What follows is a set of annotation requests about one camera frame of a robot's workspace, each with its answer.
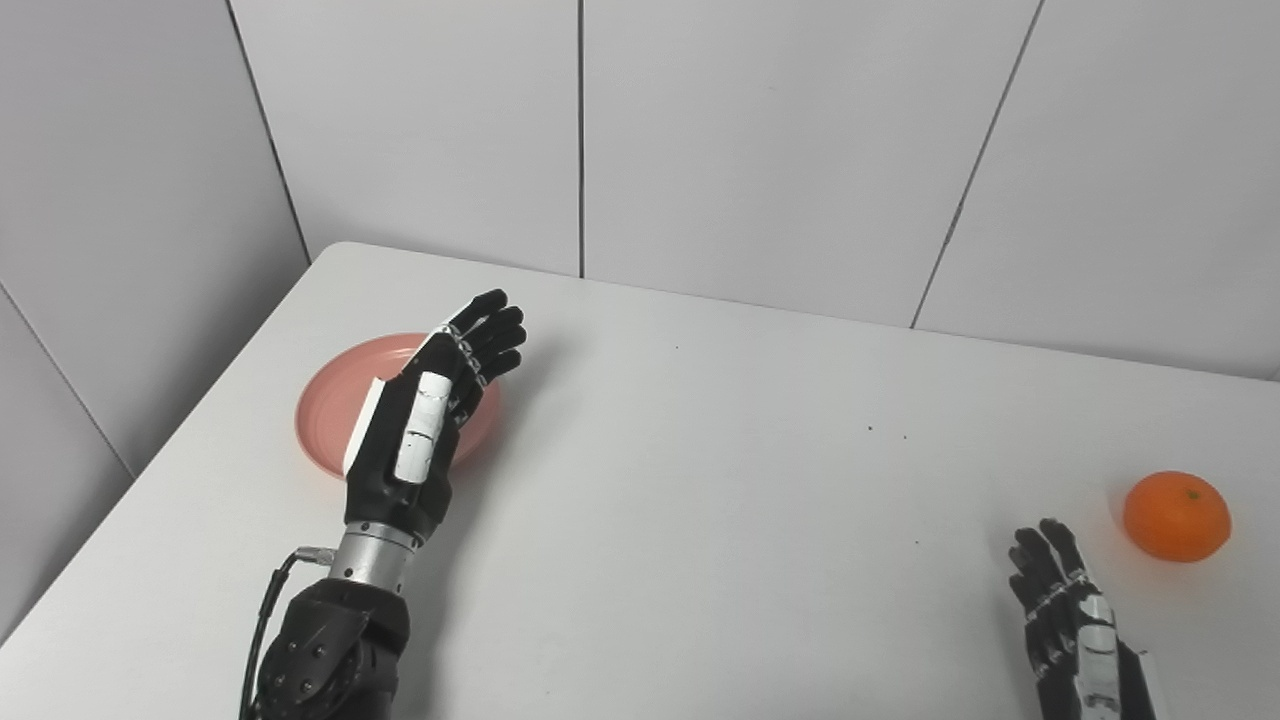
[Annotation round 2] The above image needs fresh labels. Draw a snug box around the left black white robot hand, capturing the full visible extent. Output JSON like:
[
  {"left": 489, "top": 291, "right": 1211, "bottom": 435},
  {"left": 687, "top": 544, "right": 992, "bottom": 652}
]
[{"left": 342, "top": 289, "right": 528, "bottom": 546}]

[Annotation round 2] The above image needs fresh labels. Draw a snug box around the orange fruit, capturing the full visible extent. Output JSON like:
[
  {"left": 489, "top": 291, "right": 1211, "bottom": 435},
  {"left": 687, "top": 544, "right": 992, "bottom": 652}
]
[{"left": 1122, "top": 471, "right": 1233, "bottom": 563}]

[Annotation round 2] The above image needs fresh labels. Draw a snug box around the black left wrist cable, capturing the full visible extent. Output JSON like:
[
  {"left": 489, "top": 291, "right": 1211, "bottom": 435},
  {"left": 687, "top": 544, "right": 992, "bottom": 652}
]
[{"left": 238, "top": 545, "right": 337, "bottom": 720}]

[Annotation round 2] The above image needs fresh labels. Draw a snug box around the pink round plate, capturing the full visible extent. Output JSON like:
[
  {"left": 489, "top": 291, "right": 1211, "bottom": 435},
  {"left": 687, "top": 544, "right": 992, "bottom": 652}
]
[{"left": 295, "top": 333, "right": 503, "bottom": 479}]

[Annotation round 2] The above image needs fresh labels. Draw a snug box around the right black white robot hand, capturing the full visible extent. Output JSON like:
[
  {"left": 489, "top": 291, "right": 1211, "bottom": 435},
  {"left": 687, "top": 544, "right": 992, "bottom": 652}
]
[{"left": 1007, "top": 518, "right": 1161, "bottom": 720}]

